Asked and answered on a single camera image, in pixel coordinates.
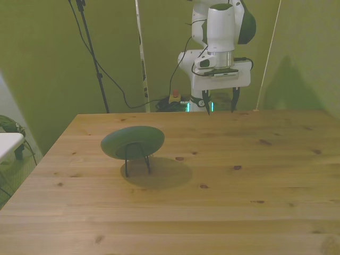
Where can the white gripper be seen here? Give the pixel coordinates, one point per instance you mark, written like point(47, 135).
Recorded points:
point(223, 83)

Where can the green round plate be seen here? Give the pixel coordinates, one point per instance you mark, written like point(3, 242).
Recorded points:
point(132, 135)

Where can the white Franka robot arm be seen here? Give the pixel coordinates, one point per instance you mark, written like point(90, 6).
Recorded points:
point(220, 26)

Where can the yellow emergency stop button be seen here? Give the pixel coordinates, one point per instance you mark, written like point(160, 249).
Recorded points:
point(175, 98)

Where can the white vertical panel strip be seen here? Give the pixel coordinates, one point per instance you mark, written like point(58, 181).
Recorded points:
point(142, 53)

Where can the black tripod stand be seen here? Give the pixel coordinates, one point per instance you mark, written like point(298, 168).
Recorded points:
point(100, 76)

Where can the black side table leg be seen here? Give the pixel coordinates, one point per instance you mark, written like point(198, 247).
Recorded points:
point(19, 152)

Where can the white side table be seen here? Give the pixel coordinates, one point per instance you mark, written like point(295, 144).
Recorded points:
point(8, 143)

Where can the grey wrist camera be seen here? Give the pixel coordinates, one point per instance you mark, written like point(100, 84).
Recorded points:
point(225, 75)

